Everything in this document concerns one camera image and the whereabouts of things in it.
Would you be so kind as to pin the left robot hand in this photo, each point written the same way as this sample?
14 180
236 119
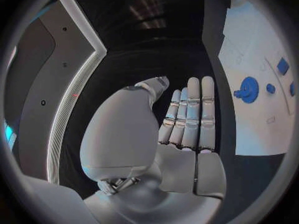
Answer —
121 130

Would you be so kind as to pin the white task board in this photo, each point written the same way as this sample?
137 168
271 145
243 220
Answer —
254 127

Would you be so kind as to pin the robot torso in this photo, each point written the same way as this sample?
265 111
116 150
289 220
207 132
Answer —
39 89

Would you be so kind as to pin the blue block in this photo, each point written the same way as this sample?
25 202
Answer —
283 65

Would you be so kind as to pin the blue gear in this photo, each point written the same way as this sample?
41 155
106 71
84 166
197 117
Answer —
249 89

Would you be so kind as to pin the blue peg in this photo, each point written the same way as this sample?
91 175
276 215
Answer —
270 88

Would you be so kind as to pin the blue plug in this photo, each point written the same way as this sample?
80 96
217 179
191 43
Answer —
292 88

